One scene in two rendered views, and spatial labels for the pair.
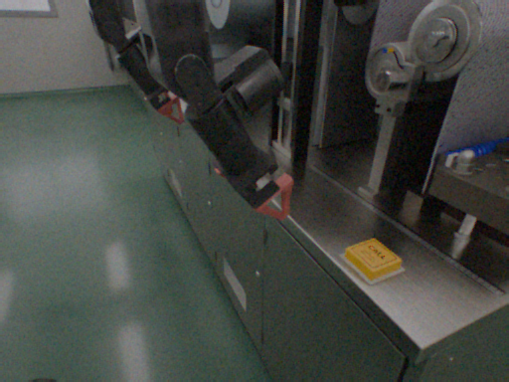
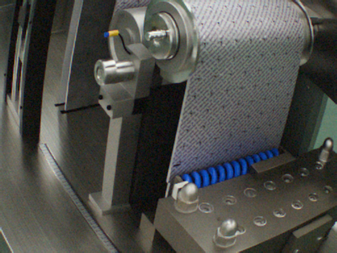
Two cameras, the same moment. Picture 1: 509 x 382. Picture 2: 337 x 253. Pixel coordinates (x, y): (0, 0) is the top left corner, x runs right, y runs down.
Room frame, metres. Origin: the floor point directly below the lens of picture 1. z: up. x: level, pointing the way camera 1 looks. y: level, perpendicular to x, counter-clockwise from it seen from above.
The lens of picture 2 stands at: (-0.16, -0.21, 1.69)
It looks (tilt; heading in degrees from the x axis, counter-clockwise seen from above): 34 degrees down; 348
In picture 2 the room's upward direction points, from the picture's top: 11 degrees clockwise
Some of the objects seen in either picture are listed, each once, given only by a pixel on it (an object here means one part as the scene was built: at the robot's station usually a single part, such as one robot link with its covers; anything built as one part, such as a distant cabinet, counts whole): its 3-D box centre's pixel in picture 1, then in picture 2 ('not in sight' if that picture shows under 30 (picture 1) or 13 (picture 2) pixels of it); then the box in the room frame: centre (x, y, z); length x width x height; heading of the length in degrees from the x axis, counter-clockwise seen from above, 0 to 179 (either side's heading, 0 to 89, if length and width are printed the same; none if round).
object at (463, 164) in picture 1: (464, 160); (188, 195); (0.58, -0.41, 1.05); 0.04 x 0.04 x 0.04
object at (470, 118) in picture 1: (484, 110); (239, 119); (0.70, -0.50, 1.11); 0.23 x 0.01 x 0.18; 116
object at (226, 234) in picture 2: not in sight; (228, 230); (0.50, -0.46, 1.05); 0.04 x 0.04 x 0.04
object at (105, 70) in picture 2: (386, 81); (104, 71); (0.70, -0.28, 1.18); 0.04 x 0.02 x 0.04; 26
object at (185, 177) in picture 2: (480, 151); (235, 170); (0.68, -0.51, 1.03); 0.21 x 0.04 x 0.03; 116
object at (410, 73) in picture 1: (386, 135); (116, 135); (0.72, -0.31, 1.05); 0.06 x 0.05 x 0.31; 116
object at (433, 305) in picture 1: (249, 105); (11, 13); (1.56, 0.01, 0.88); 2.52 x 0.66 x 0.04; 26
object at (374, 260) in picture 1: (372, 258); not in sight; (0.46, -0.22, 0.91); 0.07 x 0.07 x 0.02; 26
